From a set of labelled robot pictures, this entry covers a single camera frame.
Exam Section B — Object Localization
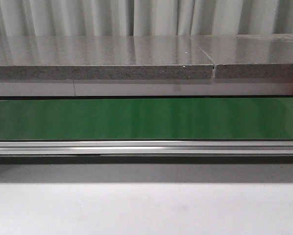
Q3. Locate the green conveyor belt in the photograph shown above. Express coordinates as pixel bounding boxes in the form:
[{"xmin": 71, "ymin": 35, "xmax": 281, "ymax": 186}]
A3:
[{"xmin": 0, "ymin": 97, "xmax": 293, "ymax": 141}]

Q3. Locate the white base panel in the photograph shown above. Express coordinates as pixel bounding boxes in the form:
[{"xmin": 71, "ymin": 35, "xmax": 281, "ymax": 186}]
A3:
[{"xmin": 0, "ymin": 79, "xmax": 293, "ymax": 97}]

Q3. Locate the grey stone slab left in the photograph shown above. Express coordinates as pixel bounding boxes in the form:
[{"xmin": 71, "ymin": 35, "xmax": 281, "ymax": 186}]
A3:
[{"xmin": 0, "ymin": 36, "xmax": 213, "ymax": 81}]

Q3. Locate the grey stone slab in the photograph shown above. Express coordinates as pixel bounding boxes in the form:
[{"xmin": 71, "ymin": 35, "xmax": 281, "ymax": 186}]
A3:
[
  {"xmin": 190, "ymin": 34, "xmax": 293, "ymax": 81},
  {"xmin": 0, "ymin": 36, "xmax": 213, "ymax": 81}
]

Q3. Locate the grey stone slab right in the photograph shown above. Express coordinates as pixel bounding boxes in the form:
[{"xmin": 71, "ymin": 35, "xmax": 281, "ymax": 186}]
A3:
[{"xmin": 190, "ymin": 34, "xmax": 293, "ymax": 81}]

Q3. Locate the grey curtain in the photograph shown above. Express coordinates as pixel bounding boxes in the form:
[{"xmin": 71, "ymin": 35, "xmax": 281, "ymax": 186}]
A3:
[{"xmin": 0, "ymin": 0, "xmax": 293, "ymax": 36}]

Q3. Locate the aluminium conveyor frame rail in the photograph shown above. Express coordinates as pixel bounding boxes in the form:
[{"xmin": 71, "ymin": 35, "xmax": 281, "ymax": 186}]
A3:
[{"xmin": 0, "ymin": 141, "xmax": 293, "ymax": 155}]

